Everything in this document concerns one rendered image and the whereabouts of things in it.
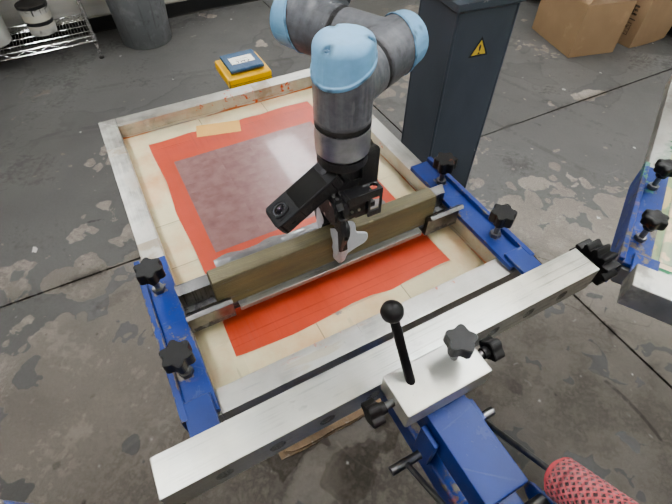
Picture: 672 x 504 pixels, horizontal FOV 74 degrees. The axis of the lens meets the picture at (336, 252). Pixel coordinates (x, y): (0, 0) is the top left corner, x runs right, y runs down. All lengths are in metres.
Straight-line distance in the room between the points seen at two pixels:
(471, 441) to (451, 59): 0.87
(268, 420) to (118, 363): 1.41
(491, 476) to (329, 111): 0.46
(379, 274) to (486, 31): 0.67
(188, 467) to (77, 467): 1.28
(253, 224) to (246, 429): 0.43
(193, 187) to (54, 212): 1.72
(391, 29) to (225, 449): 0.54
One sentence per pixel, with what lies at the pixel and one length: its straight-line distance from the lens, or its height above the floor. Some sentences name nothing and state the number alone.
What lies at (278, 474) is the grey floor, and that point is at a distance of 1.64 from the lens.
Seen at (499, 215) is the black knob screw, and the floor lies 1.06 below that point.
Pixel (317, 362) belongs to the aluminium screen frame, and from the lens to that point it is 0.66.
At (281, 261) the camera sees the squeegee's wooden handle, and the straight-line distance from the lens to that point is 0.69.
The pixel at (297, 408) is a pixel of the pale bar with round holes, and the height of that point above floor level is 1.04.
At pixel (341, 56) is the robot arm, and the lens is 0.52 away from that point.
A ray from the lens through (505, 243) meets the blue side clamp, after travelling 0.83.
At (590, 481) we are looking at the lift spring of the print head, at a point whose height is 1.09.
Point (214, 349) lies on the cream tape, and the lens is 0.74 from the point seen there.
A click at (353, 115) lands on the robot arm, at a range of 0.55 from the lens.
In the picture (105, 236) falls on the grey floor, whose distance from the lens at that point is 2.41.
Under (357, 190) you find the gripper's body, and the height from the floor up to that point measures 1.15.
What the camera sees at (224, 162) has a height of 0.96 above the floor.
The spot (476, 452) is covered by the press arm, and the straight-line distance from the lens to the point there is 0.59.
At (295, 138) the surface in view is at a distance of 1.09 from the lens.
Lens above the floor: 1.58
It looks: 50 degrees down
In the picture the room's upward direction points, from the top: straight up
